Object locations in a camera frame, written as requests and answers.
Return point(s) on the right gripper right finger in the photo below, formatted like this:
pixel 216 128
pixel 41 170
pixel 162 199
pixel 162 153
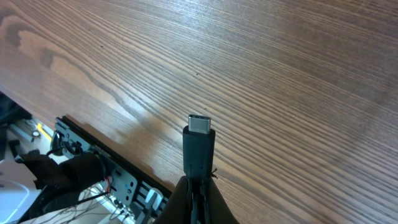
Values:
pixel 218 211

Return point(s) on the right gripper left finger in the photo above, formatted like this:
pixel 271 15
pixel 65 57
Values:
pixel 177 209

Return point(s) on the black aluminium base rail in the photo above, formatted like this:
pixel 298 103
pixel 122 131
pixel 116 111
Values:
pixel 118 183

